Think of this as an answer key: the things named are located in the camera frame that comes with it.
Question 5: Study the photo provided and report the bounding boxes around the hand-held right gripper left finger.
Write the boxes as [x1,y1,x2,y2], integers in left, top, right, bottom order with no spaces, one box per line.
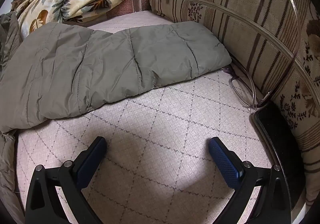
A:
[25,136,108,224]

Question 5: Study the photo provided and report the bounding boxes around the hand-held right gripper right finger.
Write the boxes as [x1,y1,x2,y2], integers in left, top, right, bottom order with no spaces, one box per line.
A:
[209,136,292,224]

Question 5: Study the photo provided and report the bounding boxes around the grey quilted padded coat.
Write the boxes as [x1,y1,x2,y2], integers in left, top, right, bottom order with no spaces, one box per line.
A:
[0,11,232,224]

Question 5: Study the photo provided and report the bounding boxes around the black smartphone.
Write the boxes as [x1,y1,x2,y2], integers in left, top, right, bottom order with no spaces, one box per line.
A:
[251,101,307,214]

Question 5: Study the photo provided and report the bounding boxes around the purple translucent eyeglasses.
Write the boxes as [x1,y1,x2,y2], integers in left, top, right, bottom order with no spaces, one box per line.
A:
[220,0,302,112]

